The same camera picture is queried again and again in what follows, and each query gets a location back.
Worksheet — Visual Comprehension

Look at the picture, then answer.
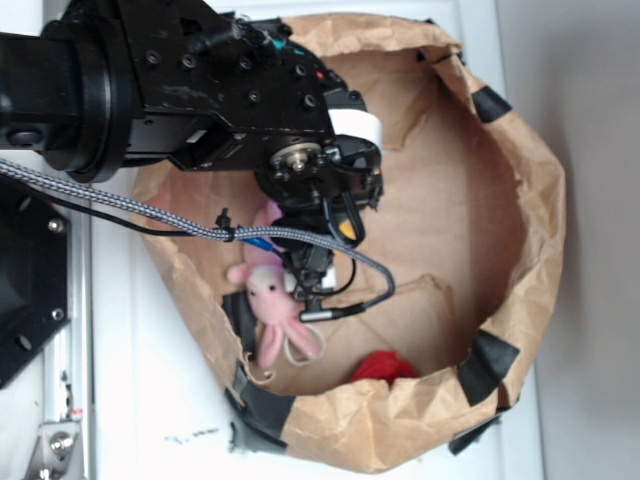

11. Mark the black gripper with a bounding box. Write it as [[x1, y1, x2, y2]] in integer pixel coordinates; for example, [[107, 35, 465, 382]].
[[271, 194, 366, 313]]

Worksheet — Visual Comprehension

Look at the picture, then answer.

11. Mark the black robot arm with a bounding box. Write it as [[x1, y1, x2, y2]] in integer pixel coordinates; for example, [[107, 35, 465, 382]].
[[1, 1, 383, 322]]

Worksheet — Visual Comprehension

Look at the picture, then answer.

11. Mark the pink plush bunny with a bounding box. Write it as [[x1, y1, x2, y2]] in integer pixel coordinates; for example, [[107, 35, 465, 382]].
[[227, 200, 327, 367]]

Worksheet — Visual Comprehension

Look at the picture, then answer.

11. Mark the red cloth item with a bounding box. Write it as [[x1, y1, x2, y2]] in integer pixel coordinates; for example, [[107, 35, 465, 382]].
[[349, 350, 419, 386]]

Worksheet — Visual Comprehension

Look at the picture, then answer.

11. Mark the brown paper bag bin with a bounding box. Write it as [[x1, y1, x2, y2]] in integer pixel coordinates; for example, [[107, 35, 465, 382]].
[[145, 13, 566, 474]]

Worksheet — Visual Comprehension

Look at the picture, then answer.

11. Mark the white tray board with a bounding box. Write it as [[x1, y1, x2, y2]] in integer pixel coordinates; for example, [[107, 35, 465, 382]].
[[90, 1, 545, 479]]

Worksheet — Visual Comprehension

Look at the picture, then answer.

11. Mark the grey braided cable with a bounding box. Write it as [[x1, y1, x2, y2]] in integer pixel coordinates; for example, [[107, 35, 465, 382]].
[[0, 158, 397, 322]]

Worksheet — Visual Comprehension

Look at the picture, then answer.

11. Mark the aluminium extrusion rail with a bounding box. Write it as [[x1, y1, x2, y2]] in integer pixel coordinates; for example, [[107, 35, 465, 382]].
[[43, 207, 97, 479]]

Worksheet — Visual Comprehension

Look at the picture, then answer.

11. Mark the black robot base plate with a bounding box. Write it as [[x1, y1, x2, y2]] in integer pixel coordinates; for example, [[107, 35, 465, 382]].
[[1, 180, 70, 388]]

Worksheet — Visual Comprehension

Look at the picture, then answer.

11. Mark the metal corner bracket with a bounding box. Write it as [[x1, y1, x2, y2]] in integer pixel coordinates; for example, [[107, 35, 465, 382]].
[[24, 421, 86, 480]]

